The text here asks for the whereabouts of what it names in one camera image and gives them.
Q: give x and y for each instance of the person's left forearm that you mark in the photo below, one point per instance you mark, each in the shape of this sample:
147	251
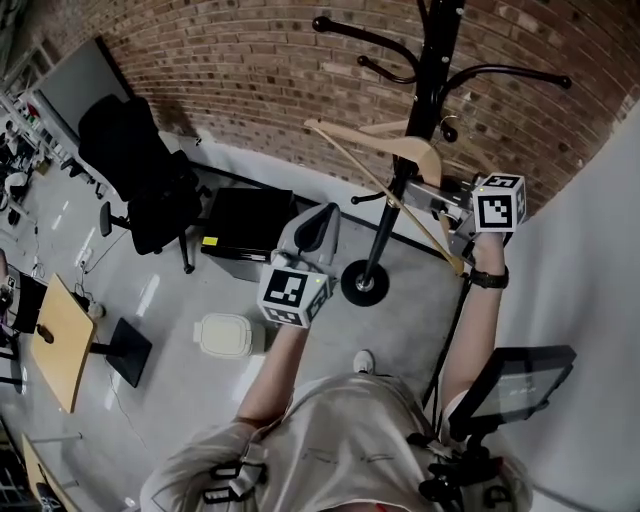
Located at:
277	370

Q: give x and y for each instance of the wooden hanger with metal hook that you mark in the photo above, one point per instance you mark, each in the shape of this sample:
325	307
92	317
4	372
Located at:
420	150

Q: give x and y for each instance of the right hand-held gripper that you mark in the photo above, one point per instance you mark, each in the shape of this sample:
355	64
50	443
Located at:
497	207

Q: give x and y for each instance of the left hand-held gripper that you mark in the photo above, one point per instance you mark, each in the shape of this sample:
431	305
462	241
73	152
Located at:
287	292

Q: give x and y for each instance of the black monitor screen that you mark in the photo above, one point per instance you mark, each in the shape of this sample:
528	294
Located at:
515	385

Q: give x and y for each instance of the black tripod pole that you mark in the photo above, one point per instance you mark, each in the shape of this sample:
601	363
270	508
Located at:
450	340

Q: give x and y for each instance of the black wristwatch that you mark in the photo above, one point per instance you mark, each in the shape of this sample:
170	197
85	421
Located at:
490	279

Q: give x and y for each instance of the person's right forearm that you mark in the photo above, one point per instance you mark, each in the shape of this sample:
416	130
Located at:
477	330

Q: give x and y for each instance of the wooden side table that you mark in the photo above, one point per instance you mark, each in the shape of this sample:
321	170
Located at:
62	340

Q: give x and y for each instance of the black box cabinet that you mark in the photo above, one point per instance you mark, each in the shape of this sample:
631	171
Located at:
247	230

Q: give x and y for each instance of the person's beige shirt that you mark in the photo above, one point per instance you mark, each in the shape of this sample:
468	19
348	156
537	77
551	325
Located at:
340	450

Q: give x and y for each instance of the white plastic bin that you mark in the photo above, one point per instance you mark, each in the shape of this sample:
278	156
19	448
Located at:
225	335

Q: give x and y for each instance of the black coat rack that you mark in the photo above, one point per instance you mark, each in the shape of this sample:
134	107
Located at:
432	75

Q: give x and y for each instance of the black office chair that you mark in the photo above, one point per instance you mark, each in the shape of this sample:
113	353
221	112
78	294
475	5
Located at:
145	170

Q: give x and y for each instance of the person's white shoe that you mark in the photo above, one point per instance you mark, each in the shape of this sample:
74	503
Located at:
364	361

